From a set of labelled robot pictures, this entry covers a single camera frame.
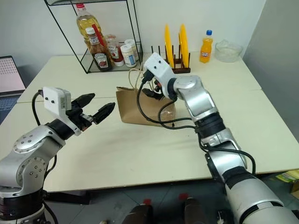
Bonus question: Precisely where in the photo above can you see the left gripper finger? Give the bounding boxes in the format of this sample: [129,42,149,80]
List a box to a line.
[74,93,96,110]
[93,102,116,125]

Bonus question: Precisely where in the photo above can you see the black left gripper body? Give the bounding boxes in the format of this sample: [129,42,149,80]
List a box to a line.
[65,100,96,131]

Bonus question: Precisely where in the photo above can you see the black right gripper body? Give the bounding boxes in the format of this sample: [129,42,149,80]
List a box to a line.
[149,78,165,94]

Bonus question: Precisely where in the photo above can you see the brown paper bag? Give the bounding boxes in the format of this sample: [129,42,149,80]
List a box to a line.
[115,68,177,127]

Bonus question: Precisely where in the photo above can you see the dark wooden plate rack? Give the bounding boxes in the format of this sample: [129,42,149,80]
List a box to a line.
[150,45,192,74]

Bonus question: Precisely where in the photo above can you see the white jar with red lid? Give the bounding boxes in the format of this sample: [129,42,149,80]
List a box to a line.
[120,44,138,69]

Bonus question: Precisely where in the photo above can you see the yellow plate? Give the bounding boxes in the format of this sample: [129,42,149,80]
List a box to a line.
[164,23,176,69]
[178,23,189,66]

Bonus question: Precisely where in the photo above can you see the large Heinz ketchup bottle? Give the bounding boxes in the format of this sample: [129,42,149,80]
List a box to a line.
[85,27,113,72]

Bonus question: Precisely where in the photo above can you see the small upside-down ketchup bottle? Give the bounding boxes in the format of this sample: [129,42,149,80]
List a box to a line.
[105,34,125,67]

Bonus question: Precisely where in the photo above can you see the orange soda bottle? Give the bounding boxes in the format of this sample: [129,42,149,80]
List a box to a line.
[199,29,214,63]

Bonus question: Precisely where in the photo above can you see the cooking oil bottle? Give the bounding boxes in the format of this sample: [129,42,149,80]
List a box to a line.
[76,3,103,55]

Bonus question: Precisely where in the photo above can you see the clear glass bowl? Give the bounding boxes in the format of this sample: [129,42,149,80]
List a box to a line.
[214,39,244,63]

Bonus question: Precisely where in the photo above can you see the open laptop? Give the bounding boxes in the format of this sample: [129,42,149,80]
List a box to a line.
[0,55,27,125]

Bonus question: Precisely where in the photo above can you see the dark rounded shape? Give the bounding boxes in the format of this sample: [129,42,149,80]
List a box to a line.
[122,198,154,224]
[178,193,206,224]

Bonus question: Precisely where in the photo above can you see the yellow green box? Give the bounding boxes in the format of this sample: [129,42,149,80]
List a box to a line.
[275,169,299,195]

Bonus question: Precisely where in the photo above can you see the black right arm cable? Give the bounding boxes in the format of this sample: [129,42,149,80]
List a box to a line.
[137,69,256,176]

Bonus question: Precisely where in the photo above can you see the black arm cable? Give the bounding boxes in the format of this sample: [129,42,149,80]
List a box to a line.
[137,69,256,176]
[31,90,46,128]

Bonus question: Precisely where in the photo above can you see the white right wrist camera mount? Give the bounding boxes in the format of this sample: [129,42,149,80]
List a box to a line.
[143,52,176,98]

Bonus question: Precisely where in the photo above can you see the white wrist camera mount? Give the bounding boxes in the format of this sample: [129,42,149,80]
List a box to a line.
[143,52,176,98]
[42,86,83,137]

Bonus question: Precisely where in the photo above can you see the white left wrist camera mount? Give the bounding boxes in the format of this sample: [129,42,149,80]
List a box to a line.
[42,86,83,137]

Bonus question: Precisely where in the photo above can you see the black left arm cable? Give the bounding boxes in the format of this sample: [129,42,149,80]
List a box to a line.
[31,90,46,128]

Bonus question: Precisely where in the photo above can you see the black wire shelf rack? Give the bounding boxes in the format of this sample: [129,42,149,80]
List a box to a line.
[43,0,144,75]

